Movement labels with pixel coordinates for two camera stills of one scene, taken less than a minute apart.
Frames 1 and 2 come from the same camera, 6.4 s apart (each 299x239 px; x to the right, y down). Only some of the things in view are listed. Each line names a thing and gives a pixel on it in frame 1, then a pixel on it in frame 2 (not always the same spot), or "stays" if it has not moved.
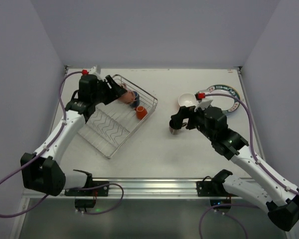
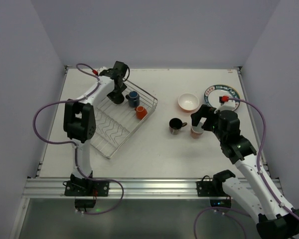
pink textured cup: [128, 97] → [196, 132]
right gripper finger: [176, 121] → [196, 117]
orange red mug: [141, 112] stays
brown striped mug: [176, 131] stays
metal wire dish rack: [110, 127] stays
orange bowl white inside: [187, 99] stays
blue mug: [136, 102] stays
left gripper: [113, 89] → [115, 92]
